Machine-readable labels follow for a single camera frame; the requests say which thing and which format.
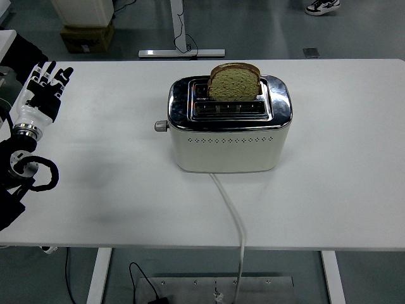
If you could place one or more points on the grey floor socket plate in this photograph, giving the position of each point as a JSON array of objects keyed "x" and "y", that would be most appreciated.
[{"x": 311, "y": 53}]

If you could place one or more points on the white table leg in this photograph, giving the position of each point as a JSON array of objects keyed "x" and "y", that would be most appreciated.
[
  {"x": 99, "y": 275},
  {"x": 333, "y": 278}
]

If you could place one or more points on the brown bread slice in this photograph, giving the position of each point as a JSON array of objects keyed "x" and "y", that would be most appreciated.
[{"x": 234, "y": 87}]

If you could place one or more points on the white cabinet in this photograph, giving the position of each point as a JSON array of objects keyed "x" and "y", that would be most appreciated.
[{"x": 85, "y": 11}]

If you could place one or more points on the brown cardboard box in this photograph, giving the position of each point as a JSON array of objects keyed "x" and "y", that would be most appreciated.
[{"x": 87, "y": 39}]

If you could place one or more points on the white side table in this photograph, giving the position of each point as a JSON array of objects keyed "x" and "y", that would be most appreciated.
[{"x": 6, "y": 41}]

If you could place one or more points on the small white black device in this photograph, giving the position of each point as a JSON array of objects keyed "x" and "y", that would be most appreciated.
[{"x": 49, "y": 249}]

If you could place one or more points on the white desk leg with foot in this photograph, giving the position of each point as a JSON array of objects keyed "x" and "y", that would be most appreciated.
[{"x": 180, "y": 53}]

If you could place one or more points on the cream and chrome toaster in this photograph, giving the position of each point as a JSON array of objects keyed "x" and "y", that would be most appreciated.
[{"x": 228, "y": 152}]

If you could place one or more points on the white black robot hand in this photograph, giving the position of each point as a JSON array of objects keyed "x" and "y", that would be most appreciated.
[{"x": 31, "y": 111}]

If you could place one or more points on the person's foot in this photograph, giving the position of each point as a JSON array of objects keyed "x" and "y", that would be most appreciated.
[{"x": 322, "y": 7}]

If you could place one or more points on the grey toaster lever knob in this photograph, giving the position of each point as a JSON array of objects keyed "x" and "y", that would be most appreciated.
[{"x": 160, "y": 126}]

